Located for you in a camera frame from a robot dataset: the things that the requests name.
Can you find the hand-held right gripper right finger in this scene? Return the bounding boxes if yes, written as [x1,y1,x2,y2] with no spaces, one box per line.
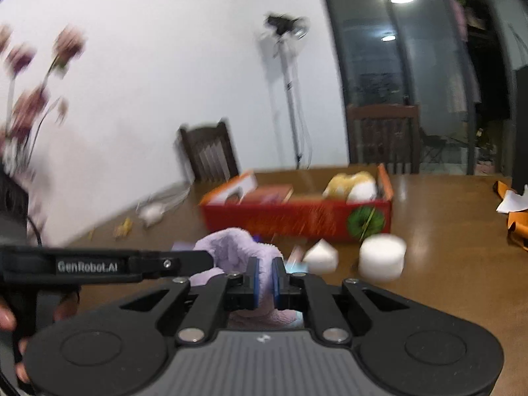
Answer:
[271,257,412,344]

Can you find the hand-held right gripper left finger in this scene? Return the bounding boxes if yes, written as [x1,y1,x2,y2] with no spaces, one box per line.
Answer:
[119,256,261,346]

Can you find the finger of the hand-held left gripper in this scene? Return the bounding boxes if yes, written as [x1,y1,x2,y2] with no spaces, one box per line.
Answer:
[128,250,216,280]

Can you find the lavender fluffy towel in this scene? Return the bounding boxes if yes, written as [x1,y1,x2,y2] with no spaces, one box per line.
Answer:
[193,227,306,331]

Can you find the red cardboard box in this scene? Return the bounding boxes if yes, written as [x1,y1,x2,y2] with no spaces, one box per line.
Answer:
[199,164,392,244]

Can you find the white round sponge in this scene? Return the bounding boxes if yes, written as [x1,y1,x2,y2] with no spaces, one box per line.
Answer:
[358,234,407,283]

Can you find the yellow and white plush toy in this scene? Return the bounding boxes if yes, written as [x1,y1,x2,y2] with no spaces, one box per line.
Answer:
[323,171,379,204]

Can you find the person's left hand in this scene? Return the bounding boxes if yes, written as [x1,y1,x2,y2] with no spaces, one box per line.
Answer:
[0,296,30,382]

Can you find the white triangular sponge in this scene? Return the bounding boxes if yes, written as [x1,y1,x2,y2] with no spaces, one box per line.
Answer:
[303,239,340,274]

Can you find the white charger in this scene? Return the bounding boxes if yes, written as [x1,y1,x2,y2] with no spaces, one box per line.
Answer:
[138,205,166,226]

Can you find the dark wooden chair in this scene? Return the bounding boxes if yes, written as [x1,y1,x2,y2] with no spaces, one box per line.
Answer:
[179,119,241,183]
[346,104,421,175]

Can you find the studio light on tripod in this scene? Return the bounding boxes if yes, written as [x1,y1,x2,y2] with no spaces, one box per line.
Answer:
[260,13,314,170]

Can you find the folding chair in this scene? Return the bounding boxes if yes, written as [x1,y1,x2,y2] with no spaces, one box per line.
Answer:
[420,129,449,166]

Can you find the orange wrapper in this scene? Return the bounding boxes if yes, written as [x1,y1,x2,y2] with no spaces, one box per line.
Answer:
[493,181,528,252]

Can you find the white paper scrap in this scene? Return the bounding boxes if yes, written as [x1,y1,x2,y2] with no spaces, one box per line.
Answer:
[496,185,528,214]

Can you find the sliding glass door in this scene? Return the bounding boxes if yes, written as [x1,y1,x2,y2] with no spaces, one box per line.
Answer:
[317,0,528,176]

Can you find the hanging clothes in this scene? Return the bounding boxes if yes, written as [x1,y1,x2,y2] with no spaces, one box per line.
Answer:
[449,0,482,115]

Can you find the black monitor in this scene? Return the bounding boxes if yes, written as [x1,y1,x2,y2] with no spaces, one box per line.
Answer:
[511,65,528,190]

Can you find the white charging cable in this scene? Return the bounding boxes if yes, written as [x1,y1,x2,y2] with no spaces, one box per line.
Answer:
[136,185,191,215]

